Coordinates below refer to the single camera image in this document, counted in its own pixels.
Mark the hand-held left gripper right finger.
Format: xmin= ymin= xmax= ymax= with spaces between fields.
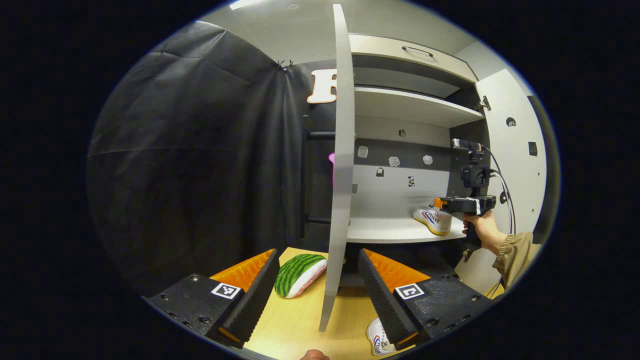
xmin=357 ymin=248 xmax=496 ymax=351

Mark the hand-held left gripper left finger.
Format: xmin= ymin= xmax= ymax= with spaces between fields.
xmin=142 ymin=248 xmax=281 ymax=350

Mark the white striped canvas shoe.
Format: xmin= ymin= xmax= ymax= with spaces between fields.
xmin=366 ymin=317 xmax=398 ymax=357
xmin=413 ymin=205 xmax=453 ymax=237

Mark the white shoe cabinet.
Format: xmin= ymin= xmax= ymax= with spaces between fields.
xmin=345 ymin=32 xmax=493 ymax=288

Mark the white cabinet door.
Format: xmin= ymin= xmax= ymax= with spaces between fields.
xmin=318 ymin=4 xmax=357 ymax=333
xmin=452 ymin=68 xmax=548 ymax=296

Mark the white cabinet drawer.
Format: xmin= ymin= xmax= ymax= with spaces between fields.
xmin=348 ymin=34 xmax=478 ymax=83

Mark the watermelon slice plush toy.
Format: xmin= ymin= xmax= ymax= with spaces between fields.
xmin=273 ymin=253 xmax=328 ymax=299

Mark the black backdrop cloth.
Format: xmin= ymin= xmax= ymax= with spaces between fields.
xmin=87 ymin=20 xmax=337 ymax=296

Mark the black cable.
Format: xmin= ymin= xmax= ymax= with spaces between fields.
xmin=481 ymin=144 xmax=517 ymax=299

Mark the black door handle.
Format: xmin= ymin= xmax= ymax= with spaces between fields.
xmin=301 ymin=130 xmax=337 ymax=240

